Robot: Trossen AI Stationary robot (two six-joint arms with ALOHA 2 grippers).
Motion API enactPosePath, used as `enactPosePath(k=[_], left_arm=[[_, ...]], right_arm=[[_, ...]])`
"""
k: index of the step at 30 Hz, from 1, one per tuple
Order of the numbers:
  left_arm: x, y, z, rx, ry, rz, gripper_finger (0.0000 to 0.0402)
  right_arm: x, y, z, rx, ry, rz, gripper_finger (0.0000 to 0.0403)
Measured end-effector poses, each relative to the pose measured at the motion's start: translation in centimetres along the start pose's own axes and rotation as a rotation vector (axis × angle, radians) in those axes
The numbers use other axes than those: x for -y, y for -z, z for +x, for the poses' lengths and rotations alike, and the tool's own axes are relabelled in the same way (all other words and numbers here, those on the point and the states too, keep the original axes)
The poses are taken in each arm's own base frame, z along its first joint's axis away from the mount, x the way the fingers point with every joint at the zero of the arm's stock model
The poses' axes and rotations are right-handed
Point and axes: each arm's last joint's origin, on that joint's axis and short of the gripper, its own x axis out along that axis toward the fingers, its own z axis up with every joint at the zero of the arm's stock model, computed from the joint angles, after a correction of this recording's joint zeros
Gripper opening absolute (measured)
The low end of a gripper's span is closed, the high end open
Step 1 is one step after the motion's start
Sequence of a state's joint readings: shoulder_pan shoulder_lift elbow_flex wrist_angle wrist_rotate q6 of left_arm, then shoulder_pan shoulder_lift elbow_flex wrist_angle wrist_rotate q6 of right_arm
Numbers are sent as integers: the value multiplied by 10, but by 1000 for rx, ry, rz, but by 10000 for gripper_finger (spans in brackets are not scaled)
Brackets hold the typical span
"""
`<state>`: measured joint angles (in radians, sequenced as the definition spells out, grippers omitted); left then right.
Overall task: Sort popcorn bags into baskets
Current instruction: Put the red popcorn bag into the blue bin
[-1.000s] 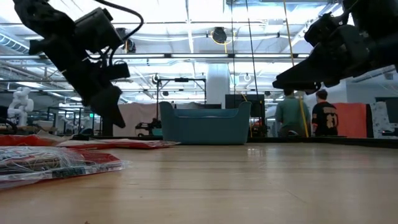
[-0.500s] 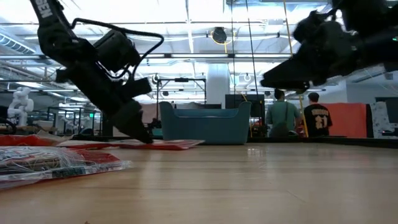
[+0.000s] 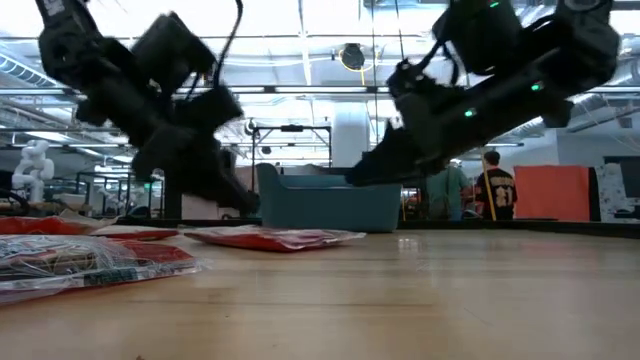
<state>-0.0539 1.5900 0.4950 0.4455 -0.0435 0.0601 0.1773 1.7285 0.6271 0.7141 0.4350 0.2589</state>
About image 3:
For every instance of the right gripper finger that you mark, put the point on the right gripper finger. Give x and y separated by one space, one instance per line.
399 140
390 167

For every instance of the person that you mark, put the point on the person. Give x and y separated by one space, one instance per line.
447 192
500 190

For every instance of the black camera rig frame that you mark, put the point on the black camera rig frame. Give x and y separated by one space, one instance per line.
292 128

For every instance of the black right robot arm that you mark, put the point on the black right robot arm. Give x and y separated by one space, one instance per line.
575 45

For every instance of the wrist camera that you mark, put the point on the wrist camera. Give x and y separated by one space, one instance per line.
415 85
172 50

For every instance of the black panel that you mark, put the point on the black panel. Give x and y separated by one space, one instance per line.
173 207

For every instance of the white patterned panel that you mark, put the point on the white patterned panel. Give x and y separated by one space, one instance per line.
610 192

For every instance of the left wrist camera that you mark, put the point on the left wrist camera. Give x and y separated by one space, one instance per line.
172 50

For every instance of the orange fabric panel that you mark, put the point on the orange fabric panel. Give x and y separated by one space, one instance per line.
550 192

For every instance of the red microwave popcorn bag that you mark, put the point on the red microwave popcorn bag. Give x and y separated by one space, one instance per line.
35 226
270 240
75 270
140 233

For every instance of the black aluminium table frame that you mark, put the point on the black aluminium table frame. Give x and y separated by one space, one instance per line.
550 227

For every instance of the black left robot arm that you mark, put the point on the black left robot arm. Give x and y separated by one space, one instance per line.
75 55

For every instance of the white humanoid robot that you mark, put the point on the white humanoid robot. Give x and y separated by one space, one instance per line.
32 170

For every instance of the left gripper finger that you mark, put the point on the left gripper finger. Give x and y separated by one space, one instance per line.
227 187
234 167

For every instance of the blue plastic basket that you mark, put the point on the blue plastic basket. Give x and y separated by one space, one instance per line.
325 210

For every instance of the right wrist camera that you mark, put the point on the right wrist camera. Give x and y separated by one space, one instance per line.
415 85

